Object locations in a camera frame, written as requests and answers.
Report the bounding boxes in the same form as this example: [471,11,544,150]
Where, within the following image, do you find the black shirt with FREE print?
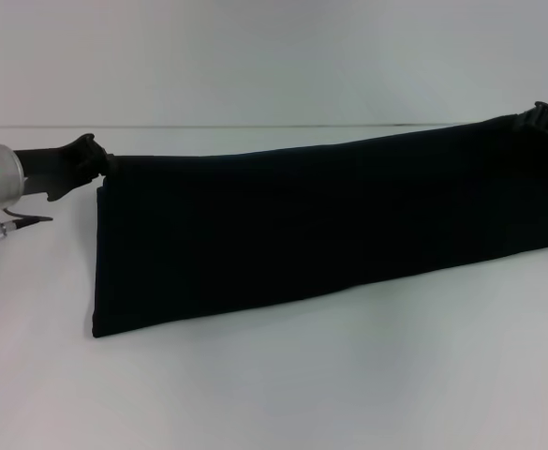
[90,111,548,339]

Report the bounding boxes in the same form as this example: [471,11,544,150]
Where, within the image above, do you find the left arm cable with plug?
[0,204,54,243]

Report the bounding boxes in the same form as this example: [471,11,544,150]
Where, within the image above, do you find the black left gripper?
[13,132,119,203]

